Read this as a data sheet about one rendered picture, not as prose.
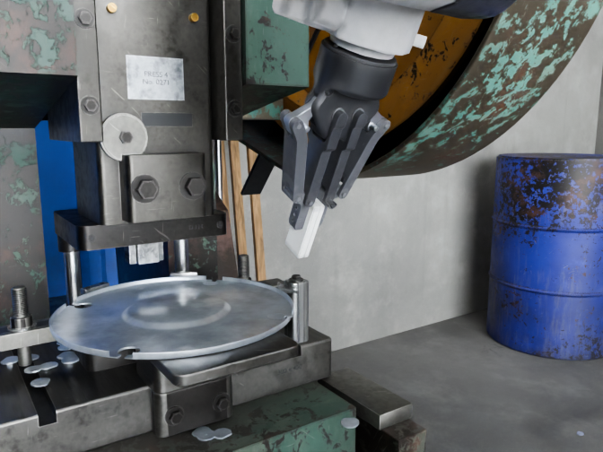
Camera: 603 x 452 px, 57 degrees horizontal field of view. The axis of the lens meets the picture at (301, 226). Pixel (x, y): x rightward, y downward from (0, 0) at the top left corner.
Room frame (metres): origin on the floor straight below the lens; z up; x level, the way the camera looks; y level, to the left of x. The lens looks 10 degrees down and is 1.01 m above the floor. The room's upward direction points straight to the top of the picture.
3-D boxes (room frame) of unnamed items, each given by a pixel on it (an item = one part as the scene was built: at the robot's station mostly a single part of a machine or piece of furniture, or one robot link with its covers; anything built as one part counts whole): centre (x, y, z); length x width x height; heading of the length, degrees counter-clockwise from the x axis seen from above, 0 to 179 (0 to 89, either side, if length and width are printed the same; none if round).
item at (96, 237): (0.77, 0.23, 0.86); 0.20 x 0.16 x 0.05; 124
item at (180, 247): (0.86, 0.19, 0.81); 0.02 x 0.02 x 0.14
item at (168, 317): (0.66, 0.15, 0.78); 0.29 x 0.29 x 0.01
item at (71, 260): (0.77, 0.33, 0.81); 0.02 x 0.02 x 0.14
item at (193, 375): (0.62, 0.13, 0.72); 0.25 x 0.14 x 0.14; 34
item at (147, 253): (0.76, 0.22, 0.84); 0.05 x 0.03 x 0.04; 124
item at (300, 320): (0.76, 0.01, 0.75); 0.03 x 0.03 x 0.10; 34
